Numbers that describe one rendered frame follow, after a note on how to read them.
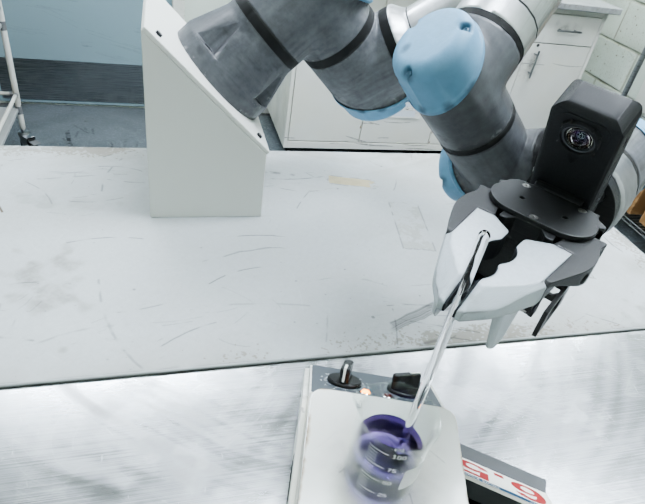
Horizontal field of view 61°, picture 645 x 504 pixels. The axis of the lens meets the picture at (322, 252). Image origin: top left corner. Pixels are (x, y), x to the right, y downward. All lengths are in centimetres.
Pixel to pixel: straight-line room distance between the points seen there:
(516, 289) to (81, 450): 38
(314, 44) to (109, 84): 262
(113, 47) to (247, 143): 256
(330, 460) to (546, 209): 23
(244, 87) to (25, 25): 261
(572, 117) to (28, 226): 64
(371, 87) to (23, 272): 51
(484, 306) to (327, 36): 52
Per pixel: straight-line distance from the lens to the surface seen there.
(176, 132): 72
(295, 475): 44
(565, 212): 39
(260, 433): 53
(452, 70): 46
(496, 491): 51
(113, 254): 72
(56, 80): 335
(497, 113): 51
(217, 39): 75
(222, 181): 75
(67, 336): 62
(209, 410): 54
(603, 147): 37
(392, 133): 303
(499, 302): 30
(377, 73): 79
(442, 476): 43
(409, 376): 52
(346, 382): 50
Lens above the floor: 134
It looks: 36 degrees down
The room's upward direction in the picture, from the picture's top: 10 degrees clockwise
